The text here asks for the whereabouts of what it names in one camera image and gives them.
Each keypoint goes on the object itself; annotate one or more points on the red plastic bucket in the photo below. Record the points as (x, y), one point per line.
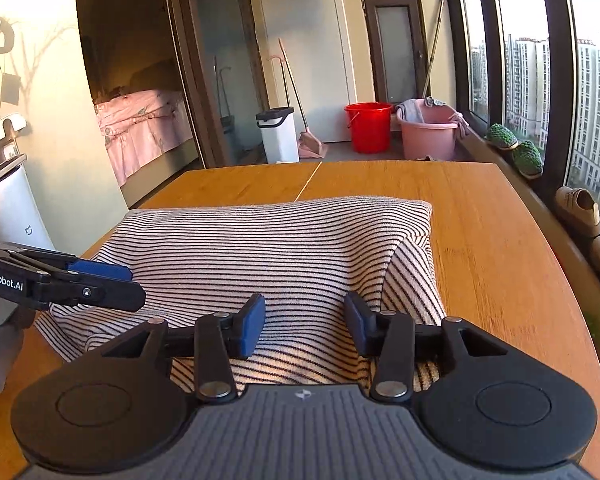
(369, 127)

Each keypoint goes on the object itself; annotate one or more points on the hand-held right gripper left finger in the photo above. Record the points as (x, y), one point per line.
(252, 324)

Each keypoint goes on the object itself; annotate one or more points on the grey cloth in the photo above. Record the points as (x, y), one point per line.
(414, 109)

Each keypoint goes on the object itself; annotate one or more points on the green slipper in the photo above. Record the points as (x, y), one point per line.
(528, 159)
(501, 136)

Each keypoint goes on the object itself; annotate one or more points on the white wall hook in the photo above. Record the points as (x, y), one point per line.
(7, 127)

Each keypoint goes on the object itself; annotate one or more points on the pink bed cover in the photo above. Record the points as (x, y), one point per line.
(140, 130)

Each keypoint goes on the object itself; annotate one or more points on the striped shirt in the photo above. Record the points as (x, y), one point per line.
(280, 260)

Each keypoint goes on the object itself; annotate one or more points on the pink broom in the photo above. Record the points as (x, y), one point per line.
(292, 85)

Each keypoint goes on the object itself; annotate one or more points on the frosted glass door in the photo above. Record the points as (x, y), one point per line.
(397, 50)

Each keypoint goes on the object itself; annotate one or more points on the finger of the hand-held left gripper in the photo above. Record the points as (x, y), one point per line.
(115, 294)
(105, 271)

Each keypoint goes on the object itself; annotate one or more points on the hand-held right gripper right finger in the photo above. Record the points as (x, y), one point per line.
(356, 324)

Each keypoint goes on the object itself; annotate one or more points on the white trash bin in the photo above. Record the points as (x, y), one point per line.
(278, 132)

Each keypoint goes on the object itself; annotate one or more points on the white air purifier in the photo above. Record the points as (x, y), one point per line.
(17, 215)

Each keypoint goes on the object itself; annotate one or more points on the pink plastic basin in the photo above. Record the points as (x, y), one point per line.
(427, 132)

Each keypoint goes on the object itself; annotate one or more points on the pink dustpan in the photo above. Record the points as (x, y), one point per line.
(310, 145)

